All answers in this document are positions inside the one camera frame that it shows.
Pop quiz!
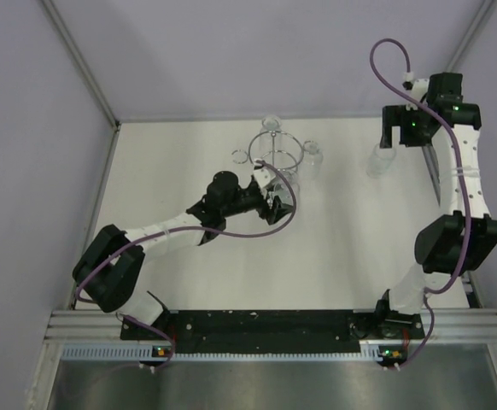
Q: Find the clear ribbed wine glass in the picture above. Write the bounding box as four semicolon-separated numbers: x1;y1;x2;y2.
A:
298;140;324;182

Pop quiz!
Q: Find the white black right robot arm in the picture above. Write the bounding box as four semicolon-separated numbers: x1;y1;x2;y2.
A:
373;71;497;338

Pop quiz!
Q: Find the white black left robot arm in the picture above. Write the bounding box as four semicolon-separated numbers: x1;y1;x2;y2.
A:
73;165;297;339

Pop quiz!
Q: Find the chrome wine glass rack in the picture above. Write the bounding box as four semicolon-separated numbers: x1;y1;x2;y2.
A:
231;131;304;174

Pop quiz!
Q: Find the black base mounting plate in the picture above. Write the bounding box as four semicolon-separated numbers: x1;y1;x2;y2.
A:
120;309;427;355

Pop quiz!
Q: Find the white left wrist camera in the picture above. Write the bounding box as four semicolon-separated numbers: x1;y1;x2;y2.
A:
252;158;278;190

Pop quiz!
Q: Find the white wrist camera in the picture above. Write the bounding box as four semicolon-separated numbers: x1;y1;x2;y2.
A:
252;158;278;190
402;72;429;103

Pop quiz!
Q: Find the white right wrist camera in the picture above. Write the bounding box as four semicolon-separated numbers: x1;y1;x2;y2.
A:
402;72;429;103

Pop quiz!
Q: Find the grey slotted cable duct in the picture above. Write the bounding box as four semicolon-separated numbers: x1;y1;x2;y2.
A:
62;343;406;362

